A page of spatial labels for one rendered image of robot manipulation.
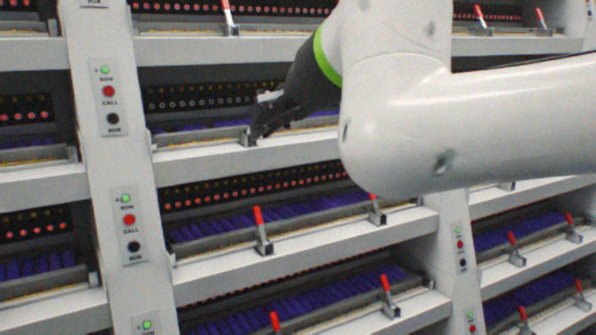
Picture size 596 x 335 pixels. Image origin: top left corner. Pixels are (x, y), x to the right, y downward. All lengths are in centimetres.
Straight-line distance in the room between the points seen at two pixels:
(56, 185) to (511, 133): 61
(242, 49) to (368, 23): 46
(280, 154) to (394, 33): 47
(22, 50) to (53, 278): 35
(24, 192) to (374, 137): 54
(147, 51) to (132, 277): 36
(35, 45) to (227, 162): 34
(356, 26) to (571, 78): 18
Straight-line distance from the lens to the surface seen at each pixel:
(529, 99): 35
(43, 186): 74
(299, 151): 84
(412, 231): 101
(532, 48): 141
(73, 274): 81
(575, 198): 168
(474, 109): 35
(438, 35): 41
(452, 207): 108
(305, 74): 52
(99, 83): 75
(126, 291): 75
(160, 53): 79
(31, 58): 77
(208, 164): 77
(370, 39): 40
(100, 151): 74
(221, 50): 82
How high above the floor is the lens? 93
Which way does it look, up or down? 1 degrees down
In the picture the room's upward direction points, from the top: 9 degrees counter-clockwise
